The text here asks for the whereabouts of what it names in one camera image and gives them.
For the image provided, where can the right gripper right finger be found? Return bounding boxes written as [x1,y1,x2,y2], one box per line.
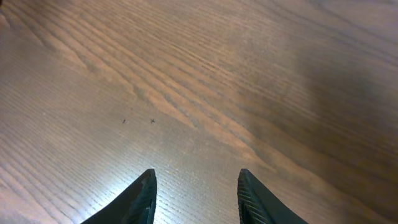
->
[237,169,308,224]

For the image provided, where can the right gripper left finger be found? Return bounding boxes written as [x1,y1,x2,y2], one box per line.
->
[81,169,157,224]

